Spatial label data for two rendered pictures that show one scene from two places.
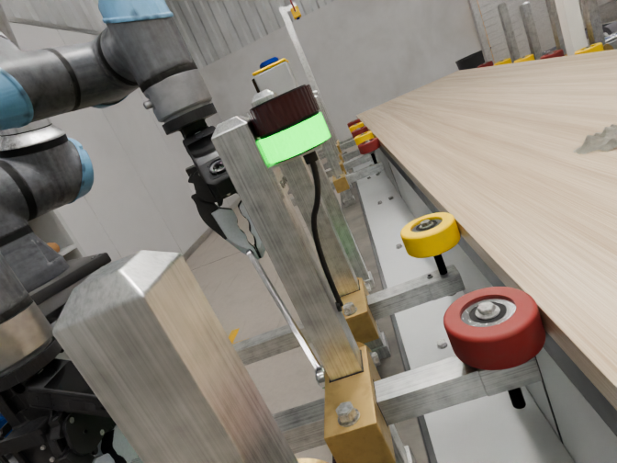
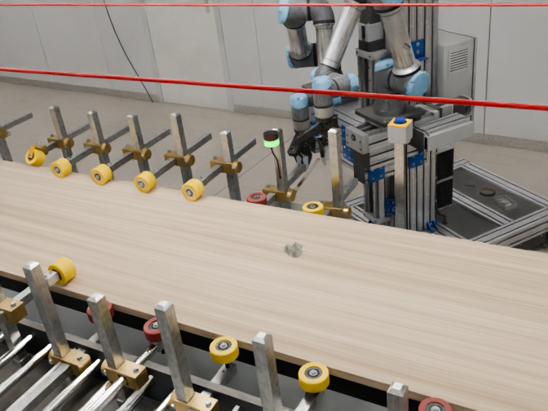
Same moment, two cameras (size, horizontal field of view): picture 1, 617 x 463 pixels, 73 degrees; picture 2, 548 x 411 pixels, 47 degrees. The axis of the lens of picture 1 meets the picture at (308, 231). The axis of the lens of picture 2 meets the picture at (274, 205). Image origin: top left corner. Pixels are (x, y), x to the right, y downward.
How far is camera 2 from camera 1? 2.64 m
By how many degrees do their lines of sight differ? 100
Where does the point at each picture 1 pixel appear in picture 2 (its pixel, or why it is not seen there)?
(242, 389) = (226, 146)
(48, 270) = (379, 112)
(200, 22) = not seen: outside the picture
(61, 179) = (399, 88)
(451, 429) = not seen: hidden behind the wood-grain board
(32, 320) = (298, 125)
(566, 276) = (250, 208)
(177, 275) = (224, 134)
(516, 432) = not seen: hidden behind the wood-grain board
